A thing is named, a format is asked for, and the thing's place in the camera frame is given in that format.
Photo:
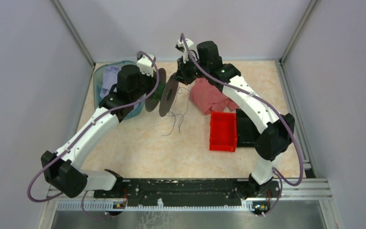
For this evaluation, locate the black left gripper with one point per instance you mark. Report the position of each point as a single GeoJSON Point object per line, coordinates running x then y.
{"type": "Point", "coordinates": [152, 80]}

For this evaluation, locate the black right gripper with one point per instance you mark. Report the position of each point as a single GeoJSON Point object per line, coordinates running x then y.
{"type": "Point", "coordinates": [182, 75]}

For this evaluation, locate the black cable spool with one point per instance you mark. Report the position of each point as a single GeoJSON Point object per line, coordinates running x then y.
{"type": "Point", "coordinates": [164, 94]}

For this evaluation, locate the red plastic bin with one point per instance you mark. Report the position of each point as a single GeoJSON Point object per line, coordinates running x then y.
{"type": "Point", "coordinates": [223, 132]}

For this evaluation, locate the black plastic bin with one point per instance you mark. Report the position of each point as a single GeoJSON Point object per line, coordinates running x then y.
{"type": "Point", "coordinates": [247, 132]}

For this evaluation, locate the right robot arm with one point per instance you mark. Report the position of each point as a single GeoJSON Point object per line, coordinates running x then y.
{"type": "Point", "coordinates": [275, 131]}

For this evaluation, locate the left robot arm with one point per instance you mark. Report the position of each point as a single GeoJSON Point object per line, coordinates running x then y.
{"type": "Point", "coordinates": [62, 168]}

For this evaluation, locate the pink cloth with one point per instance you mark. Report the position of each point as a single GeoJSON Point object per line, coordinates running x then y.
{"type": "Point", "coordinates": [207, 98]}

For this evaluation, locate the lavender cloth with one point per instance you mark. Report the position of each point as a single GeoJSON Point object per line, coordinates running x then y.
{"type": "Point", "coordinates": [109, 78]}

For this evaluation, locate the teal plastic tray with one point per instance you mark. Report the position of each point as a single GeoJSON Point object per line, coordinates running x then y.
{"type": "Point", "coordinates": [97, 79]}

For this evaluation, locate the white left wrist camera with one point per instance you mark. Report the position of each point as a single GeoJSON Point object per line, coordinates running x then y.
{"type": "Point", "coordinates": [145, 65]}

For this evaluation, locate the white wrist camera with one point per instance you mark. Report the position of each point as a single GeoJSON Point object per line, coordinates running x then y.
{"type": "Point", "coordinates": [185, 46]}
{"type": "Point", "coordinates": [145, 65]}

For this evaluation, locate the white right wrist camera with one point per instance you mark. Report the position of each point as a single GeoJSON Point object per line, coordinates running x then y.
{"type": "Point", "coordinates": [185, 46]}

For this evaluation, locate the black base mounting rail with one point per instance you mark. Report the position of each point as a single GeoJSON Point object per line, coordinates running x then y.
{"type": "Point", "coordinates": [191, 194]}

